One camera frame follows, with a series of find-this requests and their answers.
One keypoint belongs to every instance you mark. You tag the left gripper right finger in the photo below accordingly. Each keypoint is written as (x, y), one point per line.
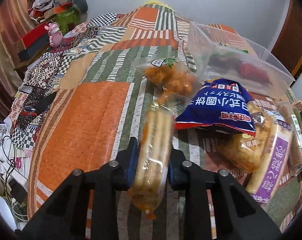
(217, 204)

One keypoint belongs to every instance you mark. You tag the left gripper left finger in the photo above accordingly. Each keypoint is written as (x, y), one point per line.
(63, 215)

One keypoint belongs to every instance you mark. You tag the purple label cake packet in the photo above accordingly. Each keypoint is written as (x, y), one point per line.
(265, 180)

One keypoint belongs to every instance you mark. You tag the breadstick packet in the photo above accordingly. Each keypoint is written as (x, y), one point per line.
(147, 189)

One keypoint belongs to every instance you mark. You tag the caramel puff pastry packet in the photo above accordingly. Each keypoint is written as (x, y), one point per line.
(243, 150)

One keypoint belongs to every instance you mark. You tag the white power strip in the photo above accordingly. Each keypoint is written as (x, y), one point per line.
(7, 147)

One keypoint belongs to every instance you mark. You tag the patchwork bedspread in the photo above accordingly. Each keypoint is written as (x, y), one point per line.
(101, 100)

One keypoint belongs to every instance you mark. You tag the blue round biscuit bag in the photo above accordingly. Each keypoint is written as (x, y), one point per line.
(220, 103)

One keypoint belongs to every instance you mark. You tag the brown oat biscuit roll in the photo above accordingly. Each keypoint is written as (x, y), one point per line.
(292, 116)

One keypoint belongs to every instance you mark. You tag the red snack packet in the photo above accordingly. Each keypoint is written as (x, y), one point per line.
(250, 72)

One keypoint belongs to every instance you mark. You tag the orange fried snack bag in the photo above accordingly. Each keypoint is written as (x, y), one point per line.
(169, 74)

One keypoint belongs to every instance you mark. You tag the clear plastic storage bin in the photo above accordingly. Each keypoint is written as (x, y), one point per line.
(217, 53)

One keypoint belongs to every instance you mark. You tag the dark blue box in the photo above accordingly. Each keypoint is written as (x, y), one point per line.
(34, 48)

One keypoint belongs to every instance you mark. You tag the brown wooden door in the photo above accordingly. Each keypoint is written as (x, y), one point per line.
(288, 47)

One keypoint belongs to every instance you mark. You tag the pink rabbit toy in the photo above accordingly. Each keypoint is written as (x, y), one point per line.
(55, 35)

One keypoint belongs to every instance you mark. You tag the red shoe box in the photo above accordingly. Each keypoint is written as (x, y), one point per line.
(30, 37)

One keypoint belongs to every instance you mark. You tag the striped orange curtain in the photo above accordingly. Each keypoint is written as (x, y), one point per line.
(14, 23)

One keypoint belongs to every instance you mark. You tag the yellow curved bed rail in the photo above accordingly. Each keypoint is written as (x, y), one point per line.
(157, 2)

